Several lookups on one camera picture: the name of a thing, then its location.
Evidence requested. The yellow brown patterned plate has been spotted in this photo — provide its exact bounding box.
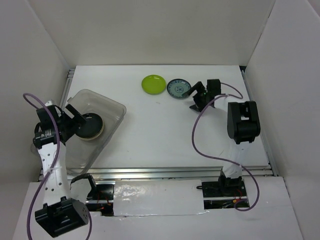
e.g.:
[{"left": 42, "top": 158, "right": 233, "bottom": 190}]
[{"left": 78, "top": 132, "right": 102, "bottom": 141}]

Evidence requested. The clear plastic bin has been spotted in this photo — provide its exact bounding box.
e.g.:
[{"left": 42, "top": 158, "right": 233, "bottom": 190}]
[{"left": 54, "top": 89, "right": 127, "bottom": 176}]

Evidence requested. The black plate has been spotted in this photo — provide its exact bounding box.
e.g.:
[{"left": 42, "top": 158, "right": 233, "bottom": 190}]
[{"left": 75, "top": 113, "right": 104, "bottom": 139}]

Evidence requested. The green plate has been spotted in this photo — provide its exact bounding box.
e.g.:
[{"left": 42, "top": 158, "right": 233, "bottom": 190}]
[{"left": 141, "top": 74, "right": 167, "bottom": 95}]

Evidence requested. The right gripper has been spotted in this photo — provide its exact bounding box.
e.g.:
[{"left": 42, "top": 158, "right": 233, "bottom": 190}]
[{"left": 182, "top": 81, "right": 211, "bottom": 113}]

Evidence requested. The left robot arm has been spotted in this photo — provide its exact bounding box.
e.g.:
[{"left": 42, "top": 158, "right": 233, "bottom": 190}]
[{"left": 33, "top": 102, "right": 103, "bottom": 238}]

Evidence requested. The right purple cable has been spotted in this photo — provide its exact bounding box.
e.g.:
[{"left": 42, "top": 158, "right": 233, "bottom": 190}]
[{"left": 191, "top": 82, "right": 261, "bottom": 213}]

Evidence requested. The blue patterned plate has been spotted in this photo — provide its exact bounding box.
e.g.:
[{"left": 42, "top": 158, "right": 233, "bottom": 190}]
[{"left": 166, "top": 78, "right": 191, "bottom": 99}]

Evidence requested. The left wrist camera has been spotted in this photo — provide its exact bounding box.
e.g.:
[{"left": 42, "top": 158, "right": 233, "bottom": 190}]
[{"left": 45, "top": 100, "right": 55, "bottom": 107}]

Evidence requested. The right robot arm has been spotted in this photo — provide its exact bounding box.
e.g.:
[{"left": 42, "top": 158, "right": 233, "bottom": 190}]
[{"left": 182, "top": 79, "right": 261, "bottom": 196}]

